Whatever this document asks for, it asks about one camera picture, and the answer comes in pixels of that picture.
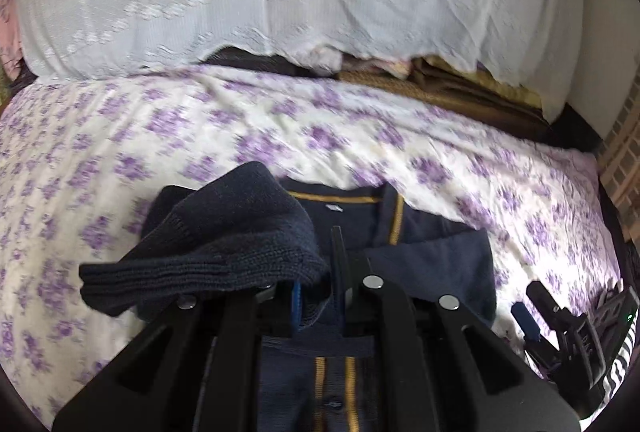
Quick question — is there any beige lattice panel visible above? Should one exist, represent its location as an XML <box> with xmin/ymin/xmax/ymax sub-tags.
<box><xmin>597</xmin><ymin>74</ymin><xmax>640</xmax><ymax>235</ymax></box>

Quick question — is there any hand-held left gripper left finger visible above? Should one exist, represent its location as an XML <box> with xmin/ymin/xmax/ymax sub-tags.
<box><xmin>52</xmin><ymin>281</ymin><xmax>302</xmax><ymax>432</ymax></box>

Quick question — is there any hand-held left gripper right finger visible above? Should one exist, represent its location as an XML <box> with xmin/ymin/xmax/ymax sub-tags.
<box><xmin>330</xmin><ymin>226</ymin><xmax>586</xmax><ymax>432</ymax></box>

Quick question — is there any purple floral bedsheet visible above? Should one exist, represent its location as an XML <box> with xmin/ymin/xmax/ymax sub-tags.
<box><xmin>0</xmin><ymin>64</ymin><xmax>623</xmax><ymax>432</ymax></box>

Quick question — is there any black white striped cloth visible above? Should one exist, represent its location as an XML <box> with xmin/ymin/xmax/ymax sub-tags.
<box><xmin>597</xmin><ymin>337</ymin><xmax>637</xmax><ymax>414</ymax></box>

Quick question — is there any pink floral cloth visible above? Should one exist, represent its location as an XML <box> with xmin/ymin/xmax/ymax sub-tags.
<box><xmin>0</xmin><ymin>0</ymin><xmax>27</xmax><ymax>85</ymax></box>

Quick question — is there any navy knit cardigan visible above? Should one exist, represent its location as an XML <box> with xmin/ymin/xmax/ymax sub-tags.
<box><xmin>79</xmin><ymin>161</ymin><xmax>497</xmax><ymax>432</ymax></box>

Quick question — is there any pale pink folded cloth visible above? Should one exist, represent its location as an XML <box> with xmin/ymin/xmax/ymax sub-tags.
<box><xmin>299</xmin><ymin>46</ymin><xmax>413</xmax><ymax>80</ymax></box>

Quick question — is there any brown folded blanket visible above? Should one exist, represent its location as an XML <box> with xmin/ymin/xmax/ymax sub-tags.
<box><xmin>339</xmin><ymin>56</ymin><xmax>557</xmax><ymax>143</ymax></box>

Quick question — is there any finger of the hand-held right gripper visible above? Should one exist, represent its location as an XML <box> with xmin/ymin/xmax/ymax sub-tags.
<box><xmin>511</xmin><ymin>302</ymin><xmax>557</xmax><ymax>375</ymax></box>
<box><xmin>526</xmin><ymin>281</ymin><xmax>586</xmax><ymax>338</ymax></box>

